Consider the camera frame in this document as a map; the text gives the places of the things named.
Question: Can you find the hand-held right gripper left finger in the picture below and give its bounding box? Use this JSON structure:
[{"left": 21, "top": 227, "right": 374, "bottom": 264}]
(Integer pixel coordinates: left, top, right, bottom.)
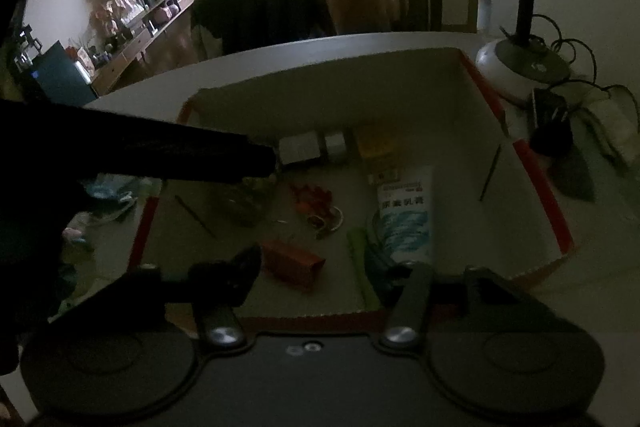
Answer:
[{"left": 127, "top": 245, "right": 264, "bottom": 352}]

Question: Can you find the black chair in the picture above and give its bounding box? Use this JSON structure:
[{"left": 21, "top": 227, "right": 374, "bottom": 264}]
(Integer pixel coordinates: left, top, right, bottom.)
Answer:
[{"left": 191, "top": 0, "right": 337, "bottom": 58}]

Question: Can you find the black power adapter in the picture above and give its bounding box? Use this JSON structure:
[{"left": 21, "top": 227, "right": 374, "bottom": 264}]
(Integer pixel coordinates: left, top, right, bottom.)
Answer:
[{"left": 529, "top": 88, "right": 574, "bottom": 158}]

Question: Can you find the white lamp base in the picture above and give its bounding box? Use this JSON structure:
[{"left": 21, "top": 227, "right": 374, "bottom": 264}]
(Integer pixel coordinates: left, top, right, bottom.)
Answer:
[{"left": 474, "top": 0, "right": 577, "bottom": 104}]

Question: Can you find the pink flower bouquet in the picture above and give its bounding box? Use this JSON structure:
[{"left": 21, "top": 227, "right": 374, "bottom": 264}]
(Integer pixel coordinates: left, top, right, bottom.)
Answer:
[{"left": 89, "top": 1, "right": 124, "bottom": 38}]

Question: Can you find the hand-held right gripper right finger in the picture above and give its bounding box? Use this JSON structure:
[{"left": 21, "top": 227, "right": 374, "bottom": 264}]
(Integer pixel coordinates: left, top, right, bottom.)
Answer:
[{"left": 368, "top": 259, "right": 532, "bottom": 354}]

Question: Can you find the white cloth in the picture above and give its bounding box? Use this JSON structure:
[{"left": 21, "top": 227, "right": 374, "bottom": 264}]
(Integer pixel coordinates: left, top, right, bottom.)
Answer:
[{"left": 579, "top": 86, "right": 640, "bottom": 175}]

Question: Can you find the white bottle silver cap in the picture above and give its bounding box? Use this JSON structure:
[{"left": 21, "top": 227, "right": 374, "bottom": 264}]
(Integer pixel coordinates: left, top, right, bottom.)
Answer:
[{"left": 277, "top": 129, "right": 352, "bottom": 168}]

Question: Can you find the yellow carton box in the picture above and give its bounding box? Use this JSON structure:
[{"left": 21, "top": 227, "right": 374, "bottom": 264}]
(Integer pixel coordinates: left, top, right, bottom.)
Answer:
[{"left": 354, "top": 124, "right": 404, "bottom": 188}]

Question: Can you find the pink bag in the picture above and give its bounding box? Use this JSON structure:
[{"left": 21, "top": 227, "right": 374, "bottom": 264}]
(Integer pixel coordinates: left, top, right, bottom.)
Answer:
[{"left": 151, "top": 0, "right": 181, "bottom": 24}]

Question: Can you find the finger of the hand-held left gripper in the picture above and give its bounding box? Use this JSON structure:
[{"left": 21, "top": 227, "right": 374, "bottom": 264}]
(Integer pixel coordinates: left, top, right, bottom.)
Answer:
[{"left": 84, "top": 103, "right": 279, "bottom": 184}]

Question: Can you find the green lip balm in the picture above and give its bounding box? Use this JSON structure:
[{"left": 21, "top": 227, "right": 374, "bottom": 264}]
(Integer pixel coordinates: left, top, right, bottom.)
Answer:
[{"left": 346, "top": 227, "right": 382, "bottom": 314}]

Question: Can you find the small red box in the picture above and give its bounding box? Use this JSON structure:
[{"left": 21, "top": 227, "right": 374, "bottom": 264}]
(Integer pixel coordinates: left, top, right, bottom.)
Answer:
[{"left": 259, "top": 239, "right": 327, "bottom": 291}]

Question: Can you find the wooden sideboard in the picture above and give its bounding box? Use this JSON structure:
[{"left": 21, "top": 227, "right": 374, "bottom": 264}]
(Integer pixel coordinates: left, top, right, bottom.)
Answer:
[{"left": 91, "top": 0, "right": 199, "bottom": 96}]

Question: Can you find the white cream tube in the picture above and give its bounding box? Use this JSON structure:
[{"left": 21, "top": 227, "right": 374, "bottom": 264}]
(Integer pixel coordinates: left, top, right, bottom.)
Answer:
[{"left": 374, "top": 164, "right": 434, "bottom": 266}]

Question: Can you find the blue storage box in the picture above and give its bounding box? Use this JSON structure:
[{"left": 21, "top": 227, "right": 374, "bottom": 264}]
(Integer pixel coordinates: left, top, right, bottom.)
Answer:
[{"left": 34, "top": 40, "right": 99, "bottom": 106}]

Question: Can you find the black cable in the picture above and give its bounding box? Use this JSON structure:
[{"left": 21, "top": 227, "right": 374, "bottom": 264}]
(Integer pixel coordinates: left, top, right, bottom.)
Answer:
[{"left": 499, "top": 13, "right": 628, "bottom": 100}]

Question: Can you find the red cardboard box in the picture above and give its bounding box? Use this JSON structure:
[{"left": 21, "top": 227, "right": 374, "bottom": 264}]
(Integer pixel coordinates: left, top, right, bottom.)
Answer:
[{"left": 127, "top": 46, "right": 577, "bottom": 334}]

